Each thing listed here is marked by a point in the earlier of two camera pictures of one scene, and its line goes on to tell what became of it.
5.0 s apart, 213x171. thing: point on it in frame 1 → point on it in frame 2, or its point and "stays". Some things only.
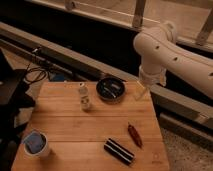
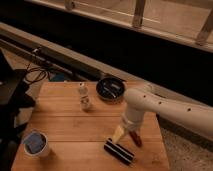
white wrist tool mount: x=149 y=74 → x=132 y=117
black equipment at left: x=15 y=97 stays
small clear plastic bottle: x=84 y=97 stays
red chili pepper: x=135 y=134 stays
